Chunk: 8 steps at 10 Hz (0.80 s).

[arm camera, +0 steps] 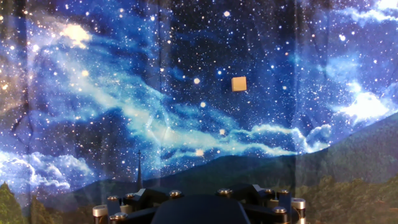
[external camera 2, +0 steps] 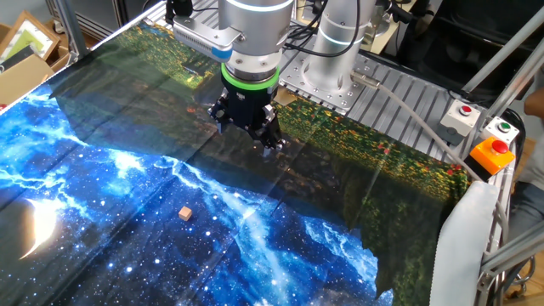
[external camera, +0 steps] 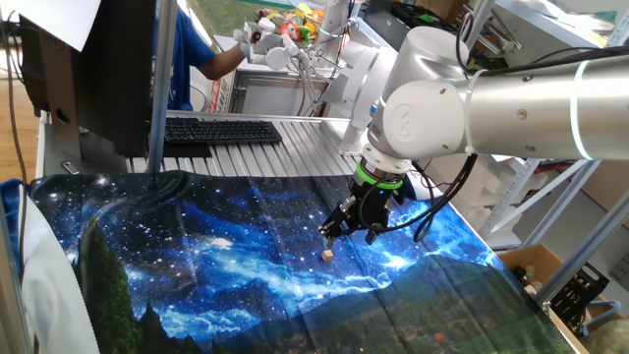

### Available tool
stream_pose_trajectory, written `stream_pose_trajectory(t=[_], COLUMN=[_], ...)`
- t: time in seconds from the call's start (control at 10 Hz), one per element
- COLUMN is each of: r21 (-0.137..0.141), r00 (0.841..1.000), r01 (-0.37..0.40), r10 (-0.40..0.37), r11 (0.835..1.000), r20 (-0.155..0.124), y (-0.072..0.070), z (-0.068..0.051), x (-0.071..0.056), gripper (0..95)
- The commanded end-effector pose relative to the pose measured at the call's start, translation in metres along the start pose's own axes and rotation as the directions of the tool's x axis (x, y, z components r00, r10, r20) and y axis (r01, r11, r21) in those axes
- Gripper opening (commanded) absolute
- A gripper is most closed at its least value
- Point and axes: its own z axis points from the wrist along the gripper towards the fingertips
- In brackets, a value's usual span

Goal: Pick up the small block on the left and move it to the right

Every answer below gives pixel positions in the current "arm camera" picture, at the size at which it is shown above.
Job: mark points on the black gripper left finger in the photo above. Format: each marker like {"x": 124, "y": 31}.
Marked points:
{"x": 140, "y": 202}

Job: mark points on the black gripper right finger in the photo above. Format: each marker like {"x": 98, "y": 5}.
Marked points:
{"x": 264, "y": 202}

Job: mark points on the small wooden cube block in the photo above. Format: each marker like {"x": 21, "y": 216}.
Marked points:
{"x": 238, "y": 84}

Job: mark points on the galaxy landscape print tablecloth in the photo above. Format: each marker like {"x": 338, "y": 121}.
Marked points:
{"x": 93, "y": 93}

